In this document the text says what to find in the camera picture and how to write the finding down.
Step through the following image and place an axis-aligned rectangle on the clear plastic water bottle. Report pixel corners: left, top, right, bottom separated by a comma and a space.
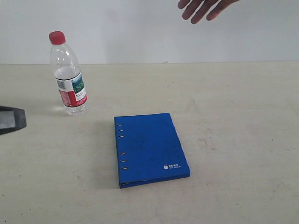
49, 31, 88, 116

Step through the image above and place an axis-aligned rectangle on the blue ring binder notebook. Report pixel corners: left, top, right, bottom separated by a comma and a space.
114, 113, 190, 189

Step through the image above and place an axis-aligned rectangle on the person's bare hand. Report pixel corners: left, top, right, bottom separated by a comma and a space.
178, 0, 239, 25

